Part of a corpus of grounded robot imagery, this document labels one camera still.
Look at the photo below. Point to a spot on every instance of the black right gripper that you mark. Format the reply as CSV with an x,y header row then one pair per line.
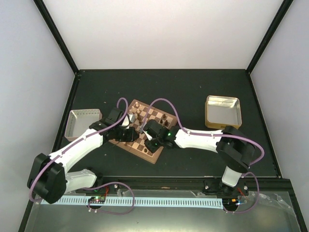
x,y
152,149

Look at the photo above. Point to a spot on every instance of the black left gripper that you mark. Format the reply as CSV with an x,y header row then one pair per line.
x,y
132,136

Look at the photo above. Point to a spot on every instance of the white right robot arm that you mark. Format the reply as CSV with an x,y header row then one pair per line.
x,y
236,151

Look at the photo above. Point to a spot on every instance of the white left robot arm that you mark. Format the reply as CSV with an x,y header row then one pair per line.
x,y
50,176

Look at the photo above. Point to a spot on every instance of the gold metal tin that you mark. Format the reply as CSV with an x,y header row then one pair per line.
x,y
222,111

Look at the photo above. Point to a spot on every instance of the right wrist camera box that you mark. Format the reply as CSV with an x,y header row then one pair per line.
x,y
149,137

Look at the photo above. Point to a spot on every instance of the white slotted cable duct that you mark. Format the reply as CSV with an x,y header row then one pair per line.
x,y
142,201

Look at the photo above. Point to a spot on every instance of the black corner frame post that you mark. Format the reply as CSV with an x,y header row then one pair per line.
x,y
56,34
279,16

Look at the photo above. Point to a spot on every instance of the black right corner frame post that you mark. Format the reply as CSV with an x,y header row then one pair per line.
x,y
279,16

